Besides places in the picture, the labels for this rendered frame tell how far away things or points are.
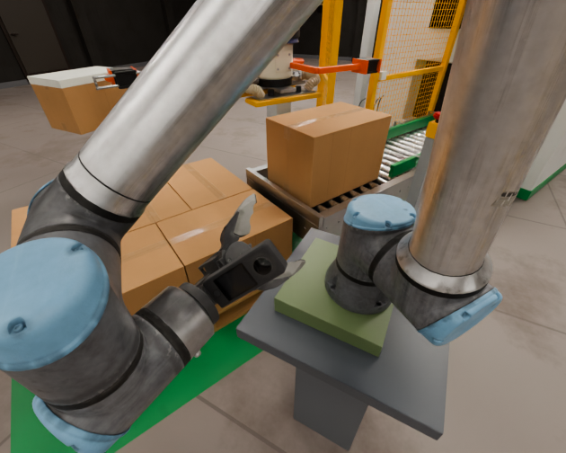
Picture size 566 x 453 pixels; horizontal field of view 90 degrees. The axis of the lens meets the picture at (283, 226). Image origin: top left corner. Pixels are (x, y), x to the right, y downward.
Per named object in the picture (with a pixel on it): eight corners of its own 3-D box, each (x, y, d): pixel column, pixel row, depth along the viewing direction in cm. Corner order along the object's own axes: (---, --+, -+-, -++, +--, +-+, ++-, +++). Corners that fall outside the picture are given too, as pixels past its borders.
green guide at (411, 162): (494, 128, 263) (499, 119, 258) (507, 131, 257) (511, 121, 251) (387, 176, 186) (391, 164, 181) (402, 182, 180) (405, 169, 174)
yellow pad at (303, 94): (308, 93, 136) (309, 81, 133) (322, 97, 129) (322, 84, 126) (244, 102, 121) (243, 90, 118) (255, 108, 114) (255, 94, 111)
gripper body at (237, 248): (221, 245, 50) (164, 292, 42) (244, 231, 43) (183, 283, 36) (248, 279, 51) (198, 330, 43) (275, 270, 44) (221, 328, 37)
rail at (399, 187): (497, 146, 267) (507, 127, 256) (503, 148, 264) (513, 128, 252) (313, 242, 156) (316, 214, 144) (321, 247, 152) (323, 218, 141)
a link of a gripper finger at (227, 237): (225, 210, 45) (214, 262, 42) (230, 207, 44) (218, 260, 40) (251, 220, 48) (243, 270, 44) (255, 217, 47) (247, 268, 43)
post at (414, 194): (390, 266, 198) (436, 119, 138) (398, 271, 194) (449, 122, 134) (384, 270, 195) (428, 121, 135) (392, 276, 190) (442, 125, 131)
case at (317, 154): (333, 158, 211) (340, 101, 187) (377, 178, 185) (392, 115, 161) (268, 182, 182) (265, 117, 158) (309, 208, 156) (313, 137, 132)
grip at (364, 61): (365, 69, 125) (367, 57, 122) (379, 73, 119) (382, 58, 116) (350, 71, 122) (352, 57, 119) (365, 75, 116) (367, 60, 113)
